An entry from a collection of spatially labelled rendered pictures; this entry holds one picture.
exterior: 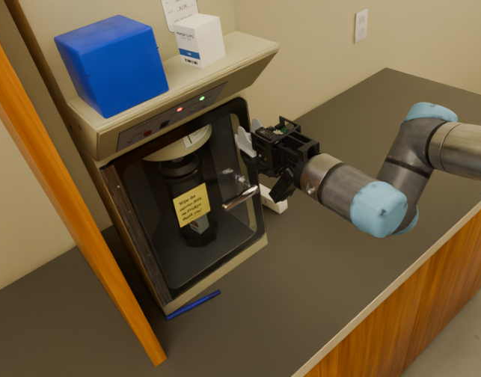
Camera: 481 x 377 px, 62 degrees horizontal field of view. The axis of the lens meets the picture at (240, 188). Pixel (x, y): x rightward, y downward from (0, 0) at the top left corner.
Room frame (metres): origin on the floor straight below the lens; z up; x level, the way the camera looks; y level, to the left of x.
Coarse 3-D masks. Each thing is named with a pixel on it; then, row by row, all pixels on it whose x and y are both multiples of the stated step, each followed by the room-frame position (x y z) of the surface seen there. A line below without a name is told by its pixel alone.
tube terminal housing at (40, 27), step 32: (32, 0) 0.57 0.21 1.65; (64, 0) 0.59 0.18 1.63; (96, 0) 0.61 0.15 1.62; (128, 0) 0.63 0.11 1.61; (160, 0) 0.66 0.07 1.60; (224, 0) 0.72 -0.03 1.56; (32, 32) 0.56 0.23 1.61; (64, 32) 0.58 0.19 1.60; (160, 32) 0.65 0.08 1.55; (224, 32) 0.71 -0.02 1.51; (64, 96) 0.56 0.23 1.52; (192, 288) 0.60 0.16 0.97
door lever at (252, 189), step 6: (240, 180) 0.68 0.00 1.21; (246, 180) 0.68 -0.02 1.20; (246, 186) 0.67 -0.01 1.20; (252, 186) 0.65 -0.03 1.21; (240, 192) 0.64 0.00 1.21; (246, 192) 0.64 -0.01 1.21; (252, 192) 0.64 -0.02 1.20; (258, 192) 0.65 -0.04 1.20; (234, 198) 0.63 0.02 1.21; (240, 198) 0.63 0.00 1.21; (246, 198) 0.63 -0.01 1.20; (222, 204) 0.62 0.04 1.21; (228, 204) 0.61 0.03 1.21; (234, 204) 0.62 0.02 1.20; (228, 210) 0.61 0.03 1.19
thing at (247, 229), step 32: (192, 128) 0.65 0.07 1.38; (224, 128) 0.68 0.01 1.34; (128, 160) 0.58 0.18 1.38; (160, 160) 0.61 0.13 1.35; (192, 160) 0.64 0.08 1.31; (224, 160) 0.67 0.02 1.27; (128, 192) 0.57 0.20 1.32; (160, 192) 0.59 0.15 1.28; (224, 192) 0.66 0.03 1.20; (160, 224) 0.58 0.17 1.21; (192, 224) 0.62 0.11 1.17; (224, 224) 0.65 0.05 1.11; (256, 224) 0.70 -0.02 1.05; (160, 256) 0.57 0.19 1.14; (192, 256) 0.60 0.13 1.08; (224, 256) 0.64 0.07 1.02
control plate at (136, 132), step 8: (216, 88) 0.59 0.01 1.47; (200, 96) 0.58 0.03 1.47; (208, 96) 0.60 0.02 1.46; (216, 96) 0.63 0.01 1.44; (184, 104) 0.56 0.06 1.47; (192, 104) 0.58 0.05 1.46; (200, 104) 0.61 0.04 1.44; (208, 104) 0.63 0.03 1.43; (168, 112) 0.55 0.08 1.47; (176, 112) 0.57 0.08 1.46; (184, 112) 0.59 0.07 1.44; (152, 120) 0.53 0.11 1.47; (160, 120) 0.55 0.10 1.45; (176, 120) 0.60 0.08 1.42; (136, 128) 0.52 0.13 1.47; (144, 128) 0.54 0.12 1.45; (152, 128) 0.56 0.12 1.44; (120, 136) 0.51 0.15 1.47; (128, 136) 0.53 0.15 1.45; (136, 136) 0.55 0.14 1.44; (144, 136) 0.57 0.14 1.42; (120, 144) 0.53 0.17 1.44; (128, 144) 0.55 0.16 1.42
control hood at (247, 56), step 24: (240, 48) 0.64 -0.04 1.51; (264, 48) 0.62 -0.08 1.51; (168, 72) 0.60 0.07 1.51; (192, 72) 0.58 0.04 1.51; (216, 72) 0.57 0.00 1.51; (240, 72) 0.60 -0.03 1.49; (168, 96) 0.52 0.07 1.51; (192, 96) 0.56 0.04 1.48; (96, 120) 0.48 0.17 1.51; (120, 120) 0.48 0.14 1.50; (144, 120) 0.52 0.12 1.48; (96, 144) 0.49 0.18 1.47
